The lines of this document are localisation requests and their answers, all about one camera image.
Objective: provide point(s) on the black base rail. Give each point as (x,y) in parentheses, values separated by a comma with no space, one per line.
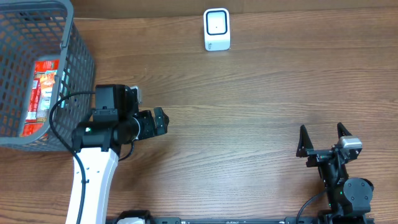
(144,216)

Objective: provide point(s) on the small orange box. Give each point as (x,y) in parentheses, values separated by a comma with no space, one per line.
(47,80)

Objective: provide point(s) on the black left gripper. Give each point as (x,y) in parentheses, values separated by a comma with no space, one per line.
(154,125)

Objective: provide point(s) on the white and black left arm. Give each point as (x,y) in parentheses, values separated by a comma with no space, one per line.
(115,121)

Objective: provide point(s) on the teal wet wipes pack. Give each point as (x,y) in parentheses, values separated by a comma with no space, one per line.
(64,89)

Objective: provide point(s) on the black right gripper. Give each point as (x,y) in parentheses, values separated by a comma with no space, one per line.
(306,148)

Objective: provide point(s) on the red snack packet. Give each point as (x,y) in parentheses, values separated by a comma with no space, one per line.
(39,106)

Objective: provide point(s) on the grey plastic mesh basket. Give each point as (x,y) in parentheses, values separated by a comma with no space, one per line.
(34,31)

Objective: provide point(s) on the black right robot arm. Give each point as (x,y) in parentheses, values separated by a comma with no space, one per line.
(349,199)

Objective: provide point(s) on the white barcode scanner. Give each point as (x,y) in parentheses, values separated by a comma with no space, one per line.
(217,31)

